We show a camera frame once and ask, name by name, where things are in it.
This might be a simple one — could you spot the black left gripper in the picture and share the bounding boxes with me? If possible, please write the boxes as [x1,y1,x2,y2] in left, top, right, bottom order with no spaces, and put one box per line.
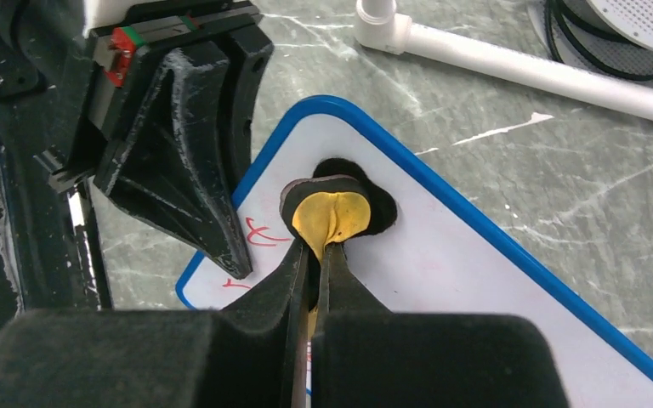
[49,1,275,279]

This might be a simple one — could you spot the blue framed whiteboard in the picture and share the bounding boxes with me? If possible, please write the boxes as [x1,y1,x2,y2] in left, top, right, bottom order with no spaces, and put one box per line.
[175,95,653,407]

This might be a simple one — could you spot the yellow black eraser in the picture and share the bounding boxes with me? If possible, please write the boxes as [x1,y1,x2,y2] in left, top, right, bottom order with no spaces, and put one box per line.
[279,157,398,261]

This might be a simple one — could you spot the clear round plate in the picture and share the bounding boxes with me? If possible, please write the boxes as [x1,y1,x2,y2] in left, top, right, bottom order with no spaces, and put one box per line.
[527,1,653,88]

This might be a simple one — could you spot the white PVC pipe frame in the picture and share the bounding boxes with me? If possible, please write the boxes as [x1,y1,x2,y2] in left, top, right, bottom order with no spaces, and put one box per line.
[354,1,653,121]

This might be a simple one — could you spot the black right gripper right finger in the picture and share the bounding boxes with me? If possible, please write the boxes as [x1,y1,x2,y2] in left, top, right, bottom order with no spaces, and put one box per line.
[311,244,569,407]

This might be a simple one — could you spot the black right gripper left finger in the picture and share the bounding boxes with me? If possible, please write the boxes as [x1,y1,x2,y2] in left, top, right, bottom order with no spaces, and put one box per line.
[0,241,309,407]

